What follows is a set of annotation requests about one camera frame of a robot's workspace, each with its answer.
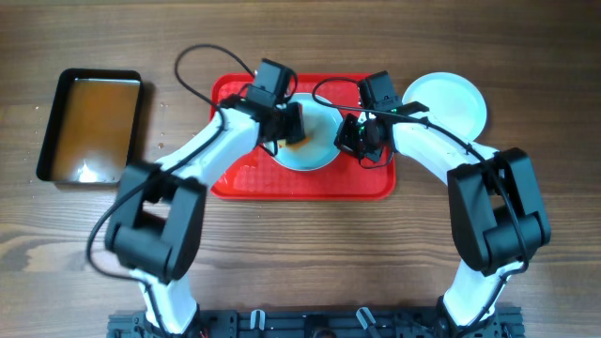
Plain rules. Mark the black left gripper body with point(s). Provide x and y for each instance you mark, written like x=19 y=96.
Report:
x=288 y=120

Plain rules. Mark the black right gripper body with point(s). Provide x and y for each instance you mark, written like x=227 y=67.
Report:
x=357 y=137

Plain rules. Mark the light blue plate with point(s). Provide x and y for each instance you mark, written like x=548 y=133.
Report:
x=320 y=124
x=452 y=100

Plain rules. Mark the light blue plate top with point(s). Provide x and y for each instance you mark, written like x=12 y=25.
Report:
x=452 y=100

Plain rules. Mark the orange green sponge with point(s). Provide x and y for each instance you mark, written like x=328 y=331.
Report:
x=283 y=144

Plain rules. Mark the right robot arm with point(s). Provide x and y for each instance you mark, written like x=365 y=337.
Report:
x=498 y=218

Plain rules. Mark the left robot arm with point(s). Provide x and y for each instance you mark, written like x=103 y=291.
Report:
x=155 y=225

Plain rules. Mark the red plastic tray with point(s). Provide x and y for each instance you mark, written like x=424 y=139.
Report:
x=257 y=176

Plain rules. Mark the black water tray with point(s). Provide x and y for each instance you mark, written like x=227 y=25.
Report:
x=92 y=127

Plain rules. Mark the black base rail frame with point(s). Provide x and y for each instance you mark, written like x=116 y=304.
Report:
x=364 y=322

